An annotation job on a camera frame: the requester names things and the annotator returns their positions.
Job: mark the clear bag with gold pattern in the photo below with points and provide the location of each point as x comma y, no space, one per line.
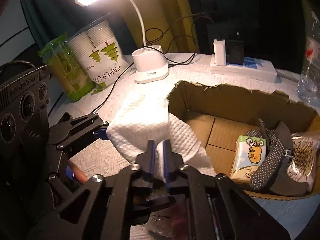
302,167

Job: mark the clear water bottle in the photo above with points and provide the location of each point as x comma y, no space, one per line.
308,85

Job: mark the white knitted cloth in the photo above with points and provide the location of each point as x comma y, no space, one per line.
138,122

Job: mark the green snack bag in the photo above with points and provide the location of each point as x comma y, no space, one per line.
66,69

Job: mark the white charger plug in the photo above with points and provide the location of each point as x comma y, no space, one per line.
220,52

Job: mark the clear bubble wrap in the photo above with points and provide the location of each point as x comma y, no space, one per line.
160,225

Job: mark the pink plush toy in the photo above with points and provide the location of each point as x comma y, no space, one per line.
179,222

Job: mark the white power strip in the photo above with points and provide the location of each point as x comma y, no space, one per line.
252,68

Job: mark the paper cup package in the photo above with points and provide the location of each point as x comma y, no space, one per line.
98,52

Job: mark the grey dotted fabric item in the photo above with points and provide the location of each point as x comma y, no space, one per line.
272,175

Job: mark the person's hand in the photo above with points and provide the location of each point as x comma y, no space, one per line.
79,174

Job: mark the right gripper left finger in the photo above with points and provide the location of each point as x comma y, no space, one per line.
102,207

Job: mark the cartoon tissue pack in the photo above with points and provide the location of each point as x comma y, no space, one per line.
250,152

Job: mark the black charger plug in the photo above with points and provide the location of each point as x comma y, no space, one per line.
236,52

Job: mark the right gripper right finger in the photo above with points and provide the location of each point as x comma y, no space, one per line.
216,207

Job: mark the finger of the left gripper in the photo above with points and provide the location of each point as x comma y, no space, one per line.
68,126

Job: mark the brown cardboard box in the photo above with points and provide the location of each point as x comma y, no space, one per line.
219,115

